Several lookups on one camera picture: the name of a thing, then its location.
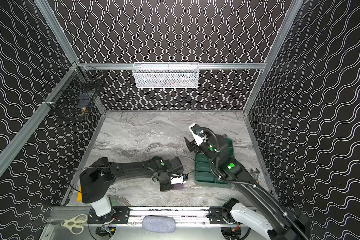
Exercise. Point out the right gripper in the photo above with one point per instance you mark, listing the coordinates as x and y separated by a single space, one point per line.
198 147

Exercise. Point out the purple sock tan toe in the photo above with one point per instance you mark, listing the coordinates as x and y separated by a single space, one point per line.
178 186

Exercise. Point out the green compartment tray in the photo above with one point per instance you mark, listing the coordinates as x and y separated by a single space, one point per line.
203 175

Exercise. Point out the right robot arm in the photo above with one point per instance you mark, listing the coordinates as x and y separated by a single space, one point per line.
271 220

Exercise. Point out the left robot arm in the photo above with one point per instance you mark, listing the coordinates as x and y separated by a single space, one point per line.
96 179

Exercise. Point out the grey cloth pad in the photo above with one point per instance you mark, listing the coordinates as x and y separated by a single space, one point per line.
159 224

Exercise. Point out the yellow block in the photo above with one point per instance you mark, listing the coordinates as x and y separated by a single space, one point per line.
79 196

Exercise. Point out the brass padlock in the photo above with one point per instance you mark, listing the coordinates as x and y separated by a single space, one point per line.
84 112

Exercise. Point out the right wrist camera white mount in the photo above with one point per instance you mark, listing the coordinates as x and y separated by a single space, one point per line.
200 134

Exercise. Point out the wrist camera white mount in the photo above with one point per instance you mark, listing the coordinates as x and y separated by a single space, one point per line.
200 134
179 179

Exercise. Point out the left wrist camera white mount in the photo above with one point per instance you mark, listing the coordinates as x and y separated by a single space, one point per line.
179 179

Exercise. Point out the front aluminium rail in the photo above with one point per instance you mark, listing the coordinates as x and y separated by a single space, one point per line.
133 216

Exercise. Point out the adjustable wrench orange handle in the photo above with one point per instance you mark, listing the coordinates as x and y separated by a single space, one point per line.
255 173

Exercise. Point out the white wire basket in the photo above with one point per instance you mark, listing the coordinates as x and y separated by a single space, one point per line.
166 75

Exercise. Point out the scissors cream handles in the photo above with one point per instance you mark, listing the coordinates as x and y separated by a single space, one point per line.
75 225

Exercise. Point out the black wire basket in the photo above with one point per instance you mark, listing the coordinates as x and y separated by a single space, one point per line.
81 90

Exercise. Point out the aluminium frame profile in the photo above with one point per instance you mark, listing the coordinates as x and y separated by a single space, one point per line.
53 23

